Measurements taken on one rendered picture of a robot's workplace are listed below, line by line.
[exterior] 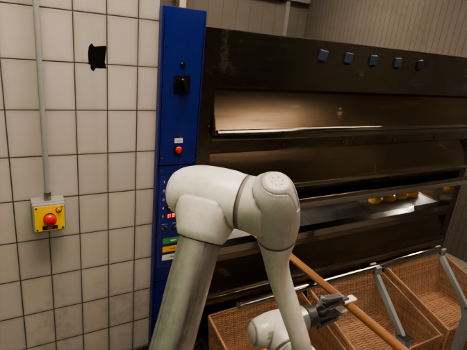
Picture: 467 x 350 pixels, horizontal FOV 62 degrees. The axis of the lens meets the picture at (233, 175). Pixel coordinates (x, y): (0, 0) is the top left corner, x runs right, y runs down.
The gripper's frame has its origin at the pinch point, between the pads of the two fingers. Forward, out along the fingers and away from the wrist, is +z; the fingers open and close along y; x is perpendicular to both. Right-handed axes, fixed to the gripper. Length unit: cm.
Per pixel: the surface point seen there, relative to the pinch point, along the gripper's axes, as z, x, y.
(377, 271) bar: 35.1, -15.7, 4.0
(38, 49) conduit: -94, -50, -78
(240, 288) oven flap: -12, -52, 25
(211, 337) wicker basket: -29, -46, 43
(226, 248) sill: -21, -54, 2
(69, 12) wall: -84, -54, -90
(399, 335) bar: 34.8, 2.7, 24.1
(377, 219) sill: 78, -54, 2
